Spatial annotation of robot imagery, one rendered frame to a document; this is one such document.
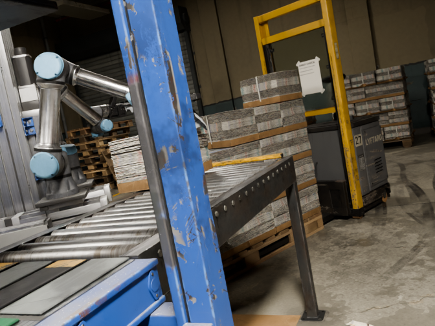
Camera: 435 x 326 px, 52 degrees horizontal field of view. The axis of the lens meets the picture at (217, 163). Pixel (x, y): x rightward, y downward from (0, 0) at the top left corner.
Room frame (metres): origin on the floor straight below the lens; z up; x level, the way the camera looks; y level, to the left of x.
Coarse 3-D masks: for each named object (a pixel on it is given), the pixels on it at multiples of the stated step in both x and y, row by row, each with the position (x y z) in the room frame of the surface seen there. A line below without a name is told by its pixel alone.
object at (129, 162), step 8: (136, 136) 1.86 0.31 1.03; (112, 144) 1.91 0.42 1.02; (120, 144) 1.90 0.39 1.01; (128, 144) 1.88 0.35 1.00; (136, 144) 1.86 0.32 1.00; (112, 152) 1.92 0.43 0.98; (120, 152) 1.90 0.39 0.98; (128, 152) 1.89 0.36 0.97; (136, 152) 1.87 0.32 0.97; (120, 160) 1.91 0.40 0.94; (128, 160) 1.90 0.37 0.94; (136, 160) 1.88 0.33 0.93; (120, 168) 1.92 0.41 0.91; (128, 168) 1.90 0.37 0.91; (136, 168) 1.88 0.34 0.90; (144, 168) 1.87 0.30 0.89; (120, 176) 1.92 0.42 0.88; (128, 176) 1.90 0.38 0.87; (136, 176) 1.89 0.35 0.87; (144, 176) 1.87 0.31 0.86; (128, 192) 1.91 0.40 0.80
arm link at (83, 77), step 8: (72, 64) 2.10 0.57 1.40; (72, 72) 2.08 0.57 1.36; (80, 72) 2.09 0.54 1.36; (88, 72) 2.10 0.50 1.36; (72, 80) 2.08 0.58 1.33; (80, 80) 2.09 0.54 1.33; (88, 80) 2.09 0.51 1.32; (96, 80) 2.09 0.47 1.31; (104, 80) 2.10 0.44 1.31; (112, 80) 2.11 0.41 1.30; (96, 88) 2.10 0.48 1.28; (104, 88) 2.10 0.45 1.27; (112, 88) 2.10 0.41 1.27; (120, 88) 2.10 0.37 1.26; (120, 96) 2.12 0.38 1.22
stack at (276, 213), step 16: (240, 144) 3.09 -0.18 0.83; (256, 144) 3.14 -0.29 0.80; (272, 144) 3.25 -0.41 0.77; (224, 160) 2.92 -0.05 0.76; (272, 160) 3.23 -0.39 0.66; (272, 208) 3.16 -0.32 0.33; (288, 208) 3.28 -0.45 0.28; (256, 224) 3.03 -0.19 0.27; (272, 224) 3.14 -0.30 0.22; (240, 240) 2.91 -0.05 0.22; (272, 240) 3.12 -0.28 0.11; (240, 256) 2.89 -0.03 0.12; (256, 256) 2.99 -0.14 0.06; (272, 256) 3.10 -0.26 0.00; (224, 272) 2.95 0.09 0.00; (240, 272) 2.87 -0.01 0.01
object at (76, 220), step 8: (120, 200) 1.75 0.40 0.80; (104, 208) 1.62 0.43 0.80; (80, 216) 1.55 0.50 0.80; (88, 216) 1.53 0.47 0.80; (64, 224) 1.44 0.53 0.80; (40, 232) 1.39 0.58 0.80; (48, 232) 1.36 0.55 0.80; (24, 240) 1.31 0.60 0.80; (32, 240) 1.30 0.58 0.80; (0, 248) 1.25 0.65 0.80; (8, 248) 1.23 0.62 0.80; (16, 248) 1.25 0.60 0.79
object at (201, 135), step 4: (200, 128) 2.10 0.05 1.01; (200, 132) 2.09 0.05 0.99; (204, 132) 2.13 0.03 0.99; (200, 136) 2.09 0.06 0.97; (204, 136) 2.12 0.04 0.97; (200, 140) 2.08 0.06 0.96; (204, 140) 2.11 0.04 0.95; (200, 144) 2.07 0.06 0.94; (204, 144) 2.10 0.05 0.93; (200, 148) 2.07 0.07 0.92; (204, 148) 2.11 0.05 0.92; (204, 152) 2.10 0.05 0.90; (208, 152) 2.14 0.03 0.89; (204, 156) 2.09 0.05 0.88; (208, 156) 2.13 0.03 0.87; (204, 160) 2.08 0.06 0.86
